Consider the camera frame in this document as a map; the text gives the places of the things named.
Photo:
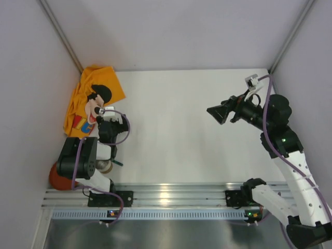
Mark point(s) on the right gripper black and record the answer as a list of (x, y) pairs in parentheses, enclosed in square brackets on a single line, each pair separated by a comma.
[(234, 109)]

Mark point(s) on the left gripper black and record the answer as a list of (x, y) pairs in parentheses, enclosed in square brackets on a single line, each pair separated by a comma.
[(104, 122)]

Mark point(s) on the spoon with green handle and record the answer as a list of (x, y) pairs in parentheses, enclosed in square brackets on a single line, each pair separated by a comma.
[(117, 163)]

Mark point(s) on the silver metal cup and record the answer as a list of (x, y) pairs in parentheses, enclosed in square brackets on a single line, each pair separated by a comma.
[(104, 166)]

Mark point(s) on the orange cartoon mouse placemat cloth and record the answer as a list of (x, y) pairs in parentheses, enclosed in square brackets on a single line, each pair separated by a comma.
[(98, 87)]

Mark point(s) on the red round plate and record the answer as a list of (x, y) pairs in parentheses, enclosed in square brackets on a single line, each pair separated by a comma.
[(59, 182)]

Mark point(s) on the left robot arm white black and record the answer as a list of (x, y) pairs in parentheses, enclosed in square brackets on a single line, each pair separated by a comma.
[(85, 161)]

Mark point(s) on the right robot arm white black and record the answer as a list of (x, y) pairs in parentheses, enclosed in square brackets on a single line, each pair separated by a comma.
[(308, 223)]

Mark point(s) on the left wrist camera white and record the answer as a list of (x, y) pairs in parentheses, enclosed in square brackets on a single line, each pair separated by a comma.
[(110, 114)]

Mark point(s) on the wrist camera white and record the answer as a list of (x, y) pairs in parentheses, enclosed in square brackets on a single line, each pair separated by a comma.
[(253, 86), (110, 114)]

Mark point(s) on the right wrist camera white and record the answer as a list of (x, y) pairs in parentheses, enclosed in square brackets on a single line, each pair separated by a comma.
[(253, 86)]

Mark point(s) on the right aluminium frame post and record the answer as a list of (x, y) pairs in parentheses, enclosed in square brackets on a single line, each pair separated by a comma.
[(291, 35)]

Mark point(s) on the aluminium frame post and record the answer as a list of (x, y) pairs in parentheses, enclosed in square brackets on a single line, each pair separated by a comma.
[(291, 35), (57, 28)]

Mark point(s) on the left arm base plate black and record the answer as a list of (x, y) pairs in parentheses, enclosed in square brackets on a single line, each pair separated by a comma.
[(100, 200)]

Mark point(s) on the aluminium mounting rail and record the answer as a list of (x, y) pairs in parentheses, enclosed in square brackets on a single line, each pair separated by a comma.
[(152, 196)]

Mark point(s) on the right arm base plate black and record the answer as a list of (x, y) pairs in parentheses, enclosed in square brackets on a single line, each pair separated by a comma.
[(236, 199)]

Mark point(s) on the perforated cable duct grey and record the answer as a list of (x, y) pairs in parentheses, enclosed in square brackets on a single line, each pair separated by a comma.
[(230, 214)]

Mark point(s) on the left aluminium frame post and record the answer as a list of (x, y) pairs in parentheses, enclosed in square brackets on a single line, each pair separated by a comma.
[(57, 28)]

